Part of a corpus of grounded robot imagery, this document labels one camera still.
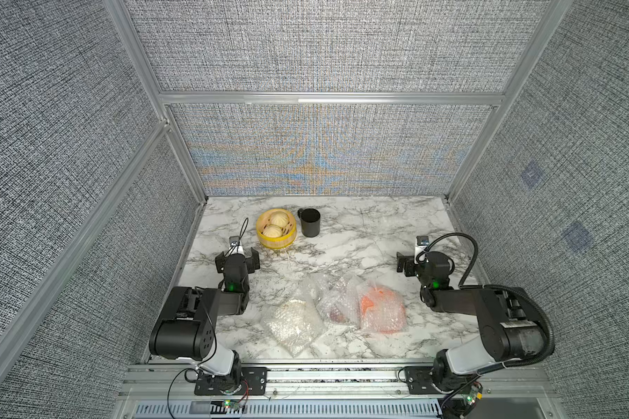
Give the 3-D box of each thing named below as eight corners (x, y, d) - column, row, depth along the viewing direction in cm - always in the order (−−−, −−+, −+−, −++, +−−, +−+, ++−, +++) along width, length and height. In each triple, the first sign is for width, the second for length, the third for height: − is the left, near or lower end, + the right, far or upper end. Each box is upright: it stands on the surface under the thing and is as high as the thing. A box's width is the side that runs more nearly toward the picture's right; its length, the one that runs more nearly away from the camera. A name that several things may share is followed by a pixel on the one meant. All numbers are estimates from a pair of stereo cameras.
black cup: (297, 236, 108) (296, 222, 101) (298, 221, 113) (297, 207, 106) (319, 236, 108) (320, 222, 101) (319, 221, 113) (320, 207, 106)
